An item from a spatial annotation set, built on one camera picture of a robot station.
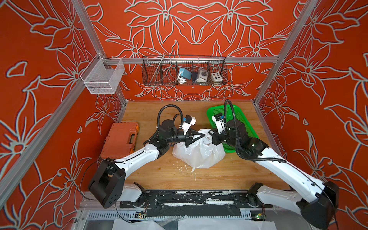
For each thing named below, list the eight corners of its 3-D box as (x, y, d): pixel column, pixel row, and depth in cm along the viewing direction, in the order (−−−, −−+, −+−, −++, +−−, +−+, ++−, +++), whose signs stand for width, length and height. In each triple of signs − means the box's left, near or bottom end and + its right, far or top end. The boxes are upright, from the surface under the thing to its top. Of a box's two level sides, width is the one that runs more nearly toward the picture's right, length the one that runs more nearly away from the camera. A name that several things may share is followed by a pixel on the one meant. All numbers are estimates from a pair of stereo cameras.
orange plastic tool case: (100, 159, 87) (98, 157, 85) (114, 125, 104) (112, 122, 102) (132, 159, 87) (130, 157, 85) (140, 125, 104) (139, 122, 102)
